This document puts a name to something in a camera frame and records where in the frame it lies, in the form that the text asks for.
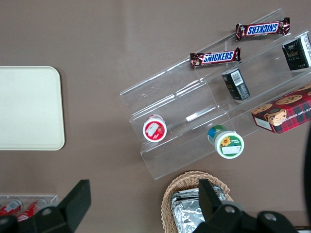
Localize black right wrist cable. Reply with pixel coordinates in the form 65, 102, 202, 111
300, 126, 311, 219

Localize beige plastic tray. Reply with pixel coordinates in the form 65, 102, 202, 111
0, 66, 66, 151

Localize foil-wrapped sandwich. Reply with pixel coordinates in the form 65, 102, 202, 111
169, 184, 228, 207
172, 191, 229, 233

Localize small black carton box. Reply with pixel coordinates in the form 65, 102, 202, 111
281, 33, 311, 71
222, 68, 251, 101

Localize red tartan cookie box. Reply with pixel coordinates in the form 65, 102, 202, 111
251, 83, 311, 134

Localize light wicker basket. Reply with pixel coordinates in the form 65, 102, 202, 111
161, 170, 234, 233

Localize Snickers chocolate bar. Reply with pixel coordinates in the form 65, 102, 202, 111
190, 47, 242, 69
235, 17, 291, 41

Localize green lid yogurt cup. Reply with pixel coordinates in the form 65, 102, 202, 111
207, 124, 245, 160

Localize clear acrylic tiered shelf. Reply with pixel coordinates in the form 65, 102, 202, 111
120, 8, 311, 181

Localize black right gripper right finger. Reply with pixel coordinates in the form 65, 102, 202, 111
194, 179, 259, 233

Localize red lid yogurt cup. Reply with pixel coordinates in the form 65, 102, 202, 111
142, 114, 168, 143

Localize clear acrylic bottle rack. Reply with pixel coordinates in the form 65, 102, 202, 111
0, 193, 59, 219

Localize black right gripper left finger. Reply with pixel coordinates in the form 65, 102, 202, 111
17, 179, 92, 233

